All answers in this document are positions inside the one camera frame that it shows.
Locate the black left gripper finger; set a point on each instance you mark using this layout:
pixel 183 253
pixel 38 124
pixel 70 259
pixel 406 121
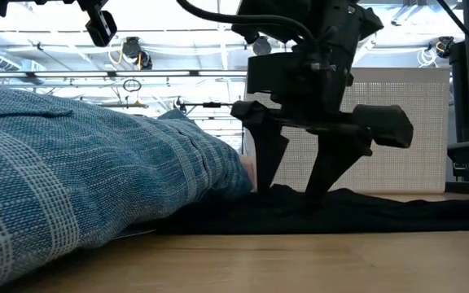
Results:
pixel 102 28

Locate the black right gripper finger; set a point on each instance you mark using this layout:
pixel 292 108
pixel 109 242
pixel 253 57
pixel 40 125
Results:
pixel 267 154
pixel 385 126

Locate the pink checked button shirt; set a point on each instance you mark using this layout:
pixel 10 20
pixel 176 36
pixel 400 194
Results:
pixel 250 171

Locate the black cloth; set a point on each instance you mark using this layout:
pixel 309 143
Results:
pixel 340 215

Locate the blue striped woven shirt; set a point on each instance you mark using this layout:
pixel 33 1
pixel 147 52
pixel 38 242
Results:
pixel 75 175

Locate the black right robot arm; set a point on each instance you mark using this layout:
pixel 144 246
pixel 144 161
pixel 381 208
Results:
pixel 299 16

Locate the white perforated plastic basket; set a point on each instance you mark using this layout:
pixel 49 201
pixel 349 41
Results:
pixel 413 134

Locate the grey ceiling rail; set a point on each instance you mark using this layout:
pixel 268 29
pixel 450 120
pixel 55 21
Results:
pixel 96 73

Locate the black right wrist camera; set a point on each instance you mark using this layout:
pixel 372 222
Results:
pixel 279 73

